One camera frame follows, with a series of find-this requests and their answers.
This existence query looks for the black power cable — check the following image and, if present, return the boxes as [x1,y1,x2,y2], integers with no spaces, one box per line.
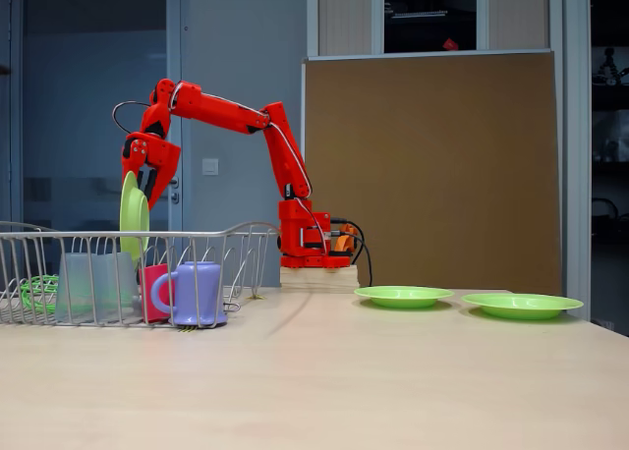
[329,216,373,289]

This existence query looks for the translucent grey plastic cup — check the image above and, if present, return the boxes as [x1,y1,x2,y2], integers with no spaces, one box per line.
[95,252,140,319]
[53,252,102,323]

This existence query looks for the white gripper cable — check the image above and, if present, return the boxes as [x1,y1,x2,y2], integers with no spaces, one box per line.
[111,100,154,135]

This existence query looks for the metal wire dish rack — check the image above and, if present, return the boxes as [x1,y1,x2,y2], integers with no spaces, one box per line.
[0,220,281,329]

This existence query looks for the brown pin board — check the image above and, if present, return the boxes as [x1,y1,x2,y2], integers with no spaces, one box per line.
[300,50,562,297]

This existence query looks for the wooden base block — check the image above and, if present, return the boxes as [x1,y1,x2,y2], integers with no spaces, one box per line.
[279,265,360,294]

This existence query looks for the dark shelf with objects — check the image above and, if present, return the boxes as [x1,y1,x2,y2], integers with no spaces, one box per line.
[589,0,629,323]

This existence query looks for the purple plastic mug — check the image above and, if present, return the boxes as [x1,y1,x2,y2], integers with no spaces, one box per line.
[149,261,230,328]

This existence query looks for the green plastic plate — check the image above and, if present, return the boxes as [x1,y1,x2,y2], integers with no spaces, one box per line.
[460,292,585,321]
[353,285,456,309]
[119,170,151,270]

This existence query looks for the red plastic cup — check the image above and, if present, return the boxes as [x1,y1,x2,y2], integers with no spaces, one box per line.
[138,264,174,323]

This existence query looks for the grey glass door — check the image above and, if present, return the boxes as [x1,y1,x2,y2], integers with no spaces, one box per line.
[9,0,184,233]

